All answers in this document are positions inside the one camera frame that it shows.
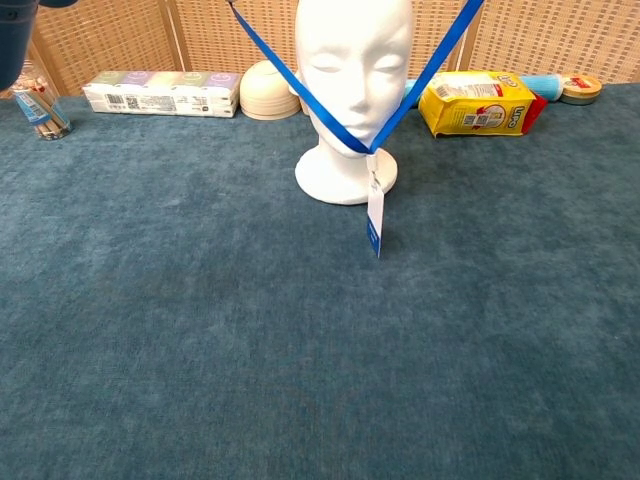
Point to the blue and white ID badge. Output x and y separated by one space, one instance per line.
375 220

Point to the beige lidded lunch box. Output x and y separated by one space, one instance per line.
300 100

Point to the blue table cloth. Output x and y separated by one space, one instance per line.
200 325

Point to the beige upturned bowl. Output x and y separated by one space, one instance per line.
267 95

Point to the white foam mannequin head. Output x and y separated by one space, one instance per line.
350 40

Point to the yellow snack bag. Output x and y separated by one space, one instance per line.
475 105

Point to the multicolour tissue pack row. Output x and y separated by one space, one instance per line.
160 97

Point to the light blue rolled mat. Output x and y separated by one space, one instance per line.
542 85

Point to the wicker folding screen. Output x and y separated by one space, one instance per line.
100 35

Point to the round wooden tin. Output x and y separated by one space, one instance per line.
582 90

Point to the clear jar of sticks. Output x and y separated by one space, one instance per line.
42 110

